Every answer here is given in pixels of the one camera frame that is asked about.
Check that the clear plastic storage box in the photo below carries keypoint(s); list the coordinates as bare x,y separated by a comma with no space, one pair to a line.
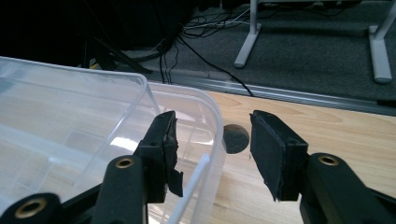
62,109

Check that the grey round table plug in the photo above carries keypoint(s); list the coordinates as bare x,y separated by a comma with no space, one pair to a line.
236,138

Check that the yellow black floor tape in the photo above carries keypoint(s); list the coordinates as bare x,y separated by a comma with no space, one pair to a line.
95,66

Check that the aluminium floor rail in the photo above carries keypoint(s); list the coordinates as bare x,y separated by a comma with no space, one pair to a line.
311,97

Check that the white metal desk frame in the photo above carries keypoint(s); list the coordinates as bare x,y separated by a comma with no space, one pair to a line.
249,40

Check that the black tripod stand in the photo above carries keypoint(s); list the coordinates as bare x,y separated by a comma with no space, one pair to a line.
118,57

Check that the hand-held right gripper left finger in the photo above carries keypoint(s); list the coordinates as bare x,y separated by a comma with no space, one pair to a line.
154,168

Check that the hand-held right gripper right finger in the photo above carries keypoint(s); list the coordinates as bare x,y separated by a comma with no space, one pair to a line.
289,165

